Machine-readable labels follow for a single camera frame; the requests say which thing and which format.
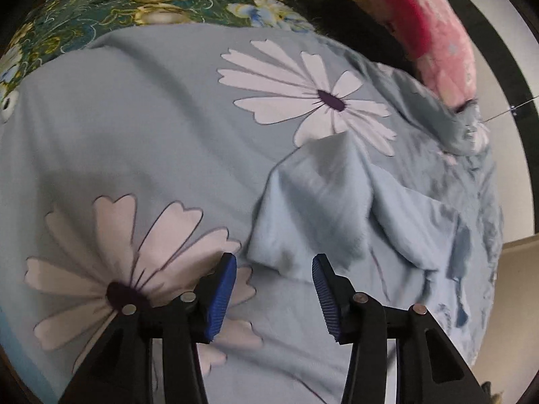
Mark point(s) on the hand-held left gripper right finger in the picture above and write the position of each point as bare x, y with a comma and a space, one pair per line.
325, 298

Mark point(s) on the blue floral bed sheet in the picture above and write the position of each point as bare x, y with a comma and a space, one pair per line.
134, 168

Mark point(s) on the light blue garment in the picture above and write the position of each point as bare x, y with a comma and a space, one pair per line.
337, 202

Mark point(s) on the pink fluffy blanket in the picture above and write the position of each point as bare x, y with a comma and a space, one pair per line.
425, 33

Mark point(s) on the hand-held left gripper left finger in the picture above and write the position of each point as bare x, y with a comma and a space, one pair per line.
221, 298

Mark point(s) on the green floral blanket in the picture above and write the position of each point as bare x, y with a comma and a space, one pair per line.
126, 12

